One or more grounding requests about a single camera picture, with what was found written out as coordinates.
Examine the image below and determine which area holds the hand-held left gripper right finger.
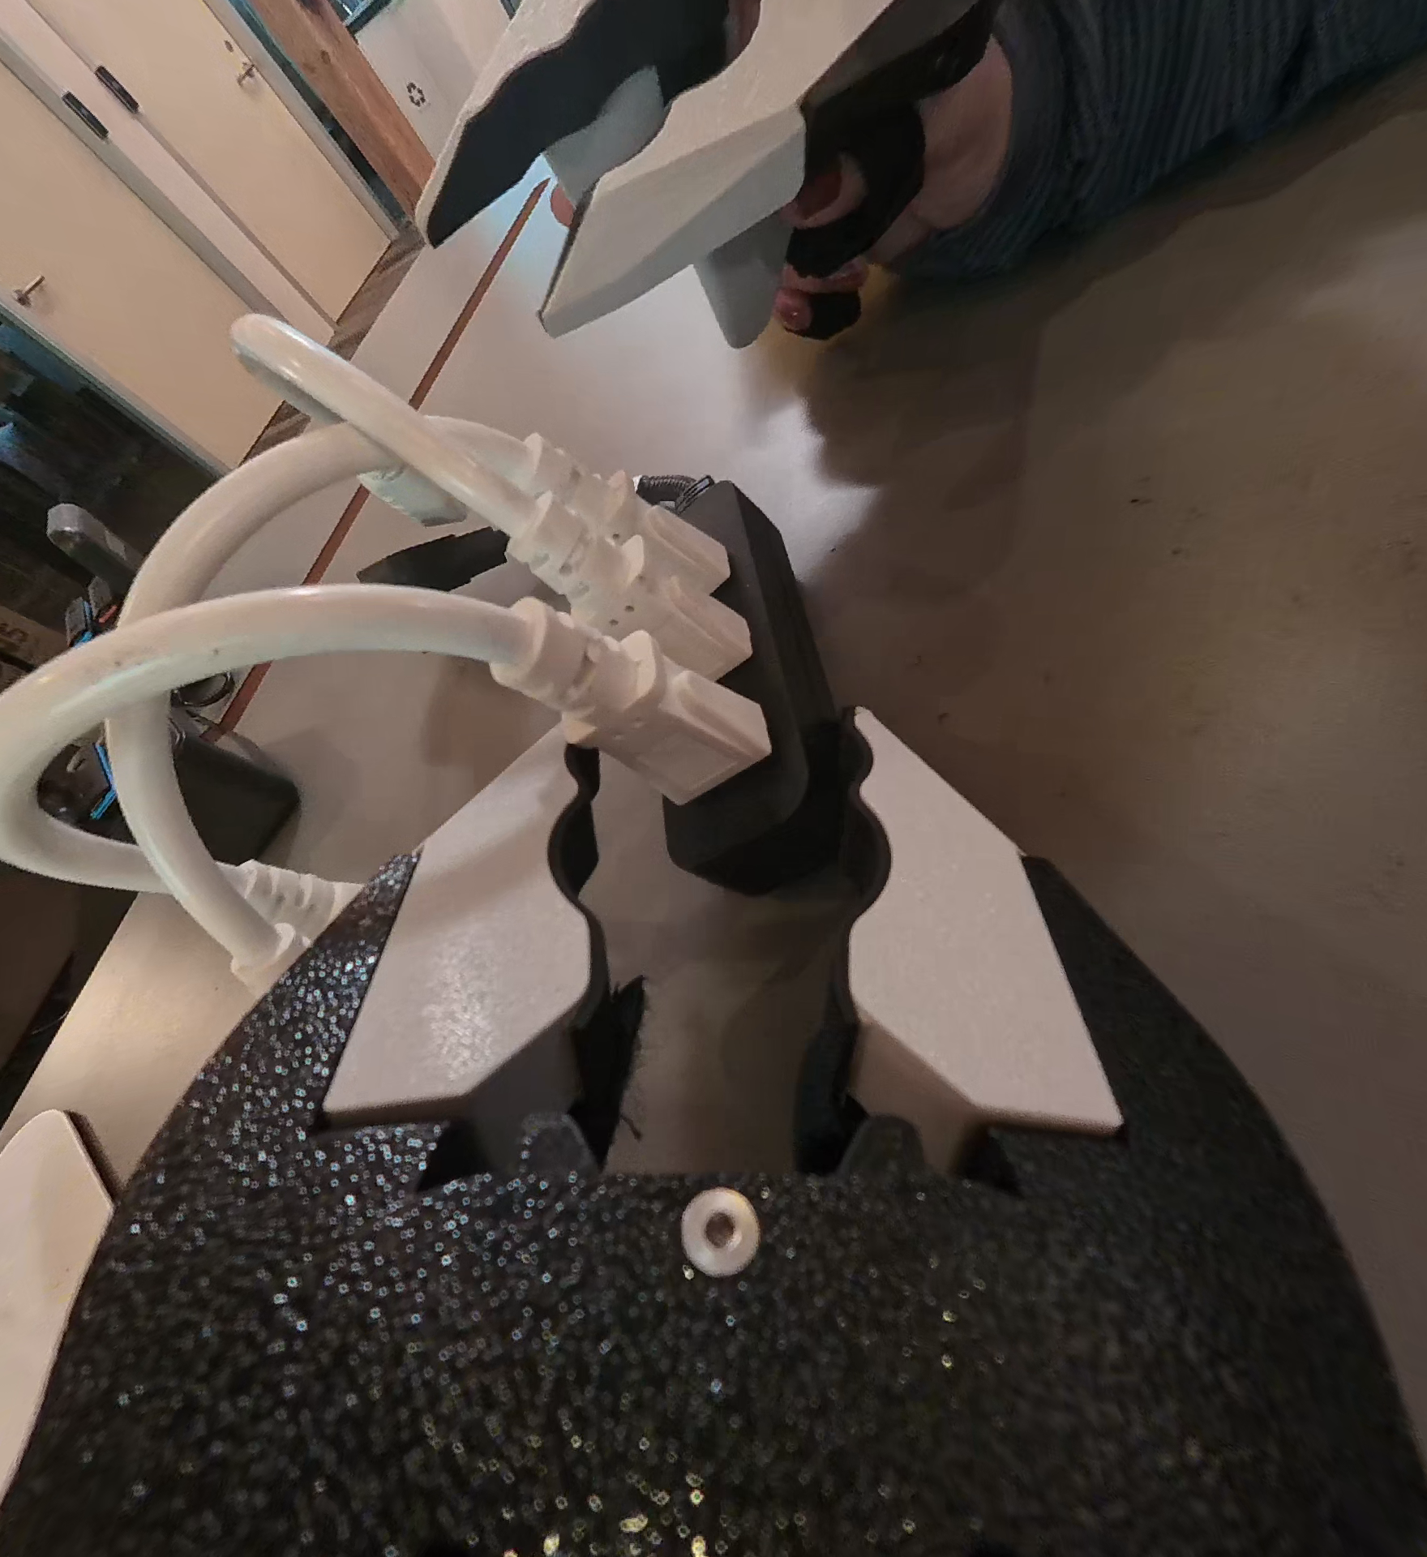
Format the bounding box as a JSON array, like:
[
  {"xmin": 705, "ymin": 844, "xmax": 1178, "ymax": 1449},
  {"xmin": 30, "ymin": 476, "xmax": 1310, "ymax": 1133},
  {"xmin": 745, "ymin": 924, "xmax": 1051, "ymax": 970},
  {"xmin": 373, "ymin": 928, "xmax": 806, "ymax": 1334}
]
[{"xmin": 837, "ymin": 707, "xmax": 1125, "ymax": 1141}]

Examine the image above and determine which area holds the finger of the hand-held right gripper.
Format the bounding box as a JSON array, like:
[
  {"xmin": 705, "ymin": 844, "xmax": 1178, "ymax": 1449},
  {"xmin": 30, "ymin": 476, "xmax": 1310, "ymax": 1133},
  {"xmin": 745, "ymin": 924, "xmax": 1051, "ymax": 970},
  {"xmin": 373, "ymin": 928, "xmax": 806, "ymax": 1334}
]
[
  {"xmin": 416, "ymin": 0, "xmax": 745, "ymax": 250},
  {"xmin": 540, "ymin": 0, "xmax": 996, "ymax": 351}
]

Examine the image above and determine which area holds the person's right hand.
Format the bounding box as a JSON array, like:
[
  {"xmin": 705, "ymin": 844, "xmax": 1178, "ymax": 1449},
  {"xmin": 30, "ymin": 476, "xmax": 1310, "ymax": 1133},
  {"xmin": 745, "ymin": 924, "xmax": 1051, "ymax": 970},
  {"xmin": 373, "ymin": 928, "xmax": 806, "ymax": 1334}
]
[{"xmin": 774, "ymin": 11, "xmax": 1025, "ymax": 342}]

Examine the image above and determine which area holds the white door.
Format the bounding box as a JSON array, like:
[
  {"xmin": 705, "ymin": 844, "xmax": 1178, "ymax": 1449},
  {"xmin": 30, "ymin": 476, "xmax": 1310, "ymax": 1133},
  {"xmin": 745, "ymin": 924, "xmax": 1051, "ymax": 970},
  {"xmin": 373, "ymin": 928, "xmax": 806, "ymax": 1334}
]
[
  {"xmin": 0, "ymin": 0, "xmax": 344, "ymax": 479},
  {"xmin": 27, "ymin": 0, "xmax": 431, "ymax": 324}
]

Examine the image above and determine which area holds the black power strip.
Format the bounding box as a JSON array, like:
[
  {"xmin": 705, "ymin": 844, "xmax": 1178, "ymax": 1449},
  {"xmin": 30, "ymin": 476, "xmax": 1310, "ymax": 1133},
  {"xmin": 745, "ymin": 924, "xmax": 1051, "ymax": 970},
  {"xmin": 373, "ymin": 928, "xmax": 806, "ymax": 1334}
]
[{"xmin": 635, "ymin": 474, "xmax": 866, "ymax": 902}]

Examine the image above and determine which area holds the white recycling bin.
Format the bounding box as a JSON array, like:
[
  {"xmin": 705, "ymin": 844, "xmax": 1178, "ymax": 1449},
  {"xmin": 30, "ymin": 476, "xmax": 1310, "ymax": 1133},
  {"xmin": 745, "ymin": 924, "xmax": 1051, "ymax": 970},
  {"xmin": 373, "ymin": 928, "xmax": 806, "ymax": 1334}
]
[{"xmin": 348, "ymin": 0, "xmax": 514, "ymax": 185}]

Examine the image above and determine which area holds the person's right forearm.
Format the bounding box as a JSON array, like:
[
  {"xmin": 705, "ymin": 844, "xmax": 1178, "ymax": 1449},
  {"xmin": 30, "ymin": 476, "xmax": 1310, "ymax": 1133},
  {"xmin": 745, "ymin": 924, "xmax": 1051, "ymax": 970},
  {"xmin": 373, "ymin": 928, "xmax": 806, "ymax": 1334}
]
[{"xmin": 895, "ymin": 0, "xmax": 1427, "ymax": 288}]

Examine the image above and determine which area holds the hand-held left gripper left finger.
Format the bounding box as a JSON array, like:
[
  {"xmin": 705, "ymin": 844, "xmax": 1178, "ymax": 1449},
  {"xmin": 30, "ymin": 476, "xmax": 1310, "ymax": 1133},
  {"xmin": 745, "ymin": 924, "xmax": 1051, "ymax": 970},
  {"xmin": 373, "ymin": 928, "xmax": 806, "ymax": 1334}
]
[{"xmin": 321, "ymin": 740, "xmax": 607, "ymax": 1129}]

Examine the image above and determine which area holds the wooden post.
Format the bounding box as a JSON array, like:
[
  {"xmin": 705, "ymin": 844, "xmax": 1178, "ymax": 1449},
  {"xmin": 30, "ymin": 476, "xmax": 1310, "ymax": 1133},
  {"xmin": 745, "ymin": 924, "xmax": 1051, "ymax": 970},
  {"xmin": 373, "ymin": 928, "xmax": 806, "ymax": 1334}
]
[{"xmin": 245, "ymin": 0, "xmax": 373, "ymax": 153}]

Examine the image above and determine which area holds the grey bottle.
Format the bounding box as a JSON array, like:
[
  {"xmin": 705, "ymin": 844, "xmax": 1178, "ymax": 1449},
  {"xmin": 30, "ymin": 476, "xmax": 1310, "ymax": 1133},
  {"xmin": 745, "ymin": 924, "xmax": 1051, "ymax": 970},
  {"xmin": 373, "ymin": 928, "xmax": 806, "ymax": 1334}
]
[{"xmin": 45, "ymin": 502, "xmax": 146, "ymax": 584}]

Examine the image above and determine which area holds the white extension cord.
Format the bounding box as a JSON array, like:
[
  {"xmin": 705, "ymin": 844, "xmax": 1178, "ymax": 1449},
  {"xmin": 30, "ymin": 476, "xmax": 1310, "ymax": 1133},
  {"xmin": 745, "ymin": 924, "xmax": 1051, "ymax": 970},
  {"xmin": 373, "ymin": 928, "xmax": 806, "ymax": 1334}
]
[
  {"xmin": 230, "ymin": 313, "xmax": 730, "ymax": 587},
  {"xmin": 0, "ymin": 583, "xmax": 773, "ymax": 938},
  {"xmin": 106, "ymin": 432, "xmax": 755, "ymax": 991}
]

